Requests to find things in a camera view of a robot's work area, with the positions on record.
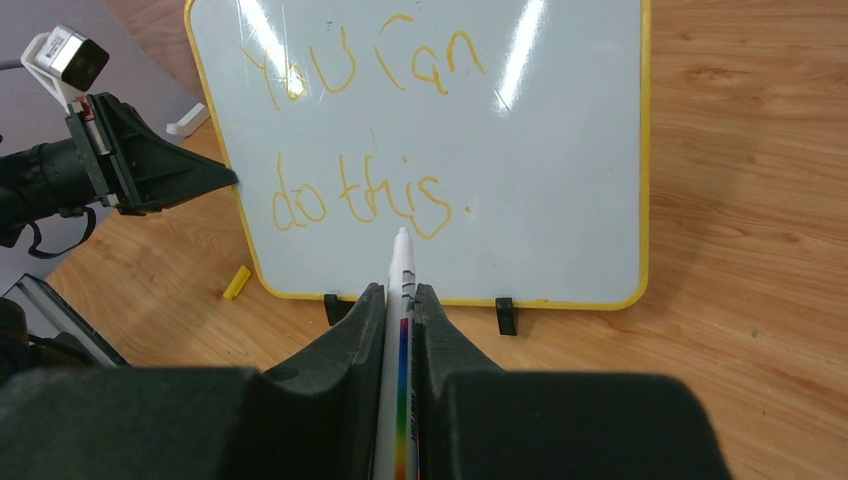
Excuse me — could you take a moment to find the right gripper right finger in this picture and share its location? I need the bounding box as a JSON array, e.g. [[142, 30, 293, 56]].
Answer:
[[414, 284, 731, 479]]

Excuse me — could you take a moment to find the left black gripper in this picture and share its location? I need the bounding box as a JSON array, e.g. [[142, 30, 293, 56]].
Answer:
[[65, 92, 238, 215]]

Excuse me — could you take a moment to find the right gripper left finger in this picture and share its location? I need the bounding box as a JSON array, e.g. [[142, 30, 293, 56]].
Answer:
[[1, 284, 385, 479]]

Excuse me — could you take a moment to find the white marker pen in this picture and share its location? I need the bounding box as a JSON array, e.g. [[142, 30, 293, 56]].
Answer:
[[372, 227, 418, 479]]

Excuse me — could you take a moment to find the yellow marker cap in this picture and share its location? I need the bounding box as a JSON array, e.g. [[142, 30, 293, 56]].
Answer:
[[222, 265, 252, 301]]

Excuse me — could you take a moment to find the yellow framed whiteboard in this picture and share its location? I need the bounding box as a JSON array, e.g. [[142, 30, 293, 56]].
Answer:
[[183, 1, 653, 311]]

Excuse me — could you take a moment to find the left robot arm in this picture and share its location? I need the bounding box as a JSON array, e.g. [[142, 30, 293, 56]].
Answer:
[[1, 92, 238, 260]]

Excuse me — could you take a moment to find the white clothes rack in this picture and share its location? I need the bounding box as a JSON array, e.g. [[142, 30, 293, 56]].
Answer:
[[166, 103, 210, 137]]

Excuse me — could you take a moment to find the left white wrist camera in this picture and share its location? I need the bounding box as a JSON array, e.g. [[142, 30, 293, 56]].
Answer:
[[20, 24, 110, 114]]

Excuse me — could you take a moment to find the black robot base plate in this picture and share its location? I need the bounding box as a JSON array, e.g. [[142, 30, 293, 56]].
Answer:
[[1, 274, 131, 385]]

